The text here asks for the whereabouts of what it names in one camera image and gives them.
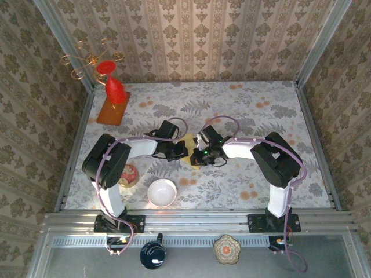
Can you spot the floral tablecloth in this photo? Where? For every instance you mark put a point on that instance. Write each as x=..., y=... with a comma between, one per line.
x=232, y=101

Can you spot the aluminium side rail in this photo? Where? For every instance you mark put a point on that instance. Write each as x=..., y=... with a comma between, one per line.
x=319, y=144
x=76, y=144

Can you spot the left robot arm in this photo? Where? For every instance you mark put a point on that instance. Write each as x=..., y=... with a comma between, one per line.
x=105, y=162

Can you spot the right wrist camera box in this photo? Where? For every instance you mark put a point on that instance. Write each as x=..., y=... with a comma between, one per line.
x=211, y=134

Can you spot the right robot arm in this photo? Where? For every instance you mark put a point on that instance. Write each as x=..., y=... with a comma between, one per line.
x=275, y=162

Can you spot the small red gold bowl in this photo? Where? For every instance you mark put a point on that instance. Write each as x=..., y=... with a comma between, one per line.
x=130, y=175

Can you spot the perforated metal strip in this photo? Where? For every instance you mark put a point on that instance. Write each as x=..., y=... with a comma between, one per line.
x=191, y=241

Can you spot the red wine glass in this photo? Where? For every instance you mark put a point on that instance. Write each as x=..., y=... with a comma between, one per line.
x=114, y=89

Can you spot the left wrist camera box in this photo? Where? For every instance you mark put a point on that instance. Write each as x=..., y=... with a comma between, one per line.
x=167, y=129

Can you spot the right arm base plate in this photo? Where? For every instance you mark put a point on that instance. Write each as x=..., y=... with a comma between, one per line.
x=258, y=223

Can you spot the dark blue mug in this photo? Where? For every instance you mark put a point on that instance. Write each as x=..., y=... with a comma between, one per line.
x=153, y=255

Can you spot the wide aluminium base rail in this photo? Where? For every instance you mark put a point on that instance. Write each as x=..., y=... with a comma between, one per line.
x=197, y=221

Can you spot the white bowl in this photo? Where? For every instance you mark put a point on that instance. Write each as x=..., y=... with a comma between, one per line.
x=162, y=192

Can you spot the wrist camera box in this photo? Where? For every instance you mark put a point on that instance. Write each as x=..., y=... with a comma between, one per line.
x=167, y=129
x=211, y=134

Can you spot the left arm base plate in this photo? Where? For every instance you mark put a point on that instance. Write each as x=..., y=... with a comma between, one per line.
x=136, y=224

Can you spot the aluminium frame post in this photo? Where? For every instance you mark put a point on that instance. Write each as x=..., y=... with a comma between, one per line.
x=324, y=40
x=62, y=43

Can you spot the orange wooden board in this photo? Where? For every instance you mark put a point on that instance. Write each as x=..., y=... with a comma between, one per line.
x=110, y=114

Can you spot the patterned flower-shaped dish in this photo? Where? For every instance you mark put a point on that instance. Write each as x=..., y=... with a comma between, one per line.
x=227, y=249

